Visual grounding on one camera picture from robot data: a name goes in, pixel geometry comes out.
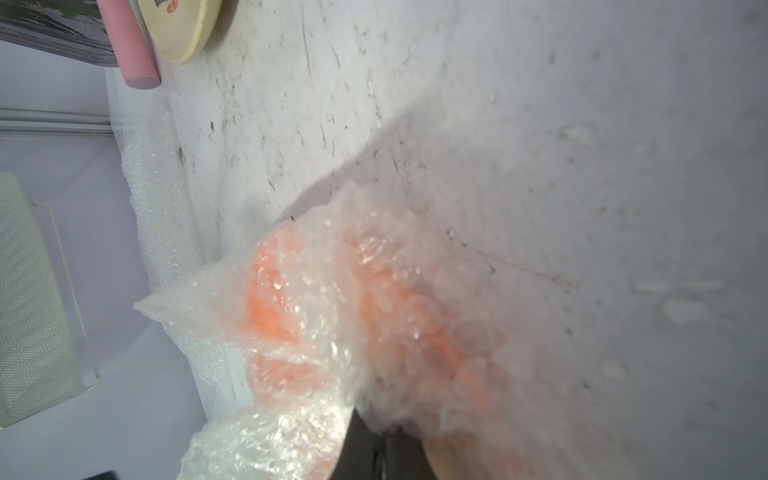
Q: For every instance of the clear bubble wrap sheet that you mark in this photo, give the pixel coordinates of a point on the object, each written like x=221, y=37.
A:
x=168, y=237
x=295, y=436

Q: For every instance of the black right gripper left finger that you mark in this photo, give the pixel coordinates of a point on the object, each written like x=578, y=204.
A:
x=358, y=459

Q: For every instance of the cream floral dinner plate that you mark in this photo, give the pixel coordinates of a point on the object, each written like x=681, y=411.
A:
x=180, y=28

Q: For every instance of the white mesh two-tier shelf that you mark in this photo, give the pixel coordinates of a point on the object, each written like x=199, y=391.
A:
x=46, y=353

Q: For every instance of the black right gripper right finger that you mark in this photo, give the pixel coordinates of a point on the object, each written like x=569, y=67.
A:
x=402, y=457

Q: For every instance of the orange dinner plate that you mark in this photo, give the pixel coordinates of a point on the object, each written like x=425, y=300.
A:
x=408, y=332

